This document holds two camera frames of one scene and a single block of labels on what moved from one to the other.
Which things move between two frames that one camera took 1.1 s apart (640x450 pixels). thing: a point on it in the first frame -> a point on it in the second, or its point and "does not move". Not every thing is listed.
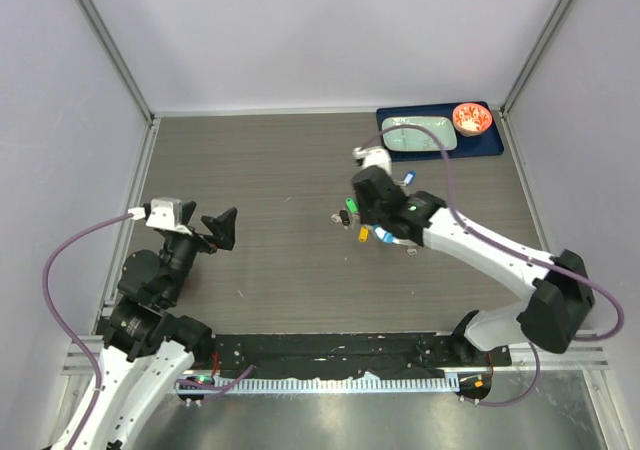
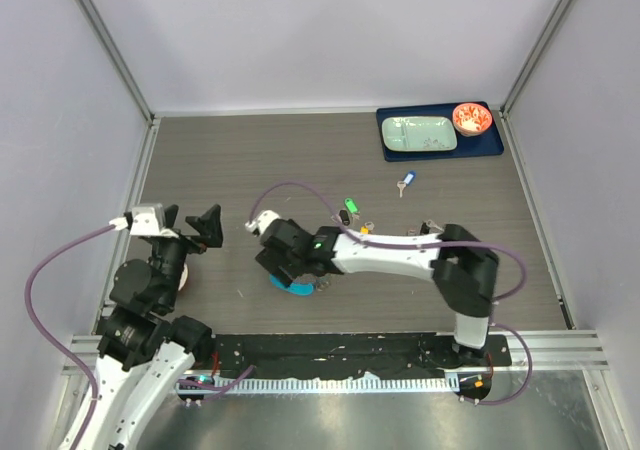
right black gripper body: x=369 y=216 -> x=273 y=260
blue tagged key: x=410 y=176 does not move
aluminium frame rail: x=84 y=354 does not move
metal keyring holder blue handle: x=383 y=235 -> x=297 y=288
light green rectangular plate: x=412 y=139 does not move
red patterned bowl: x=471 y=119 does not move
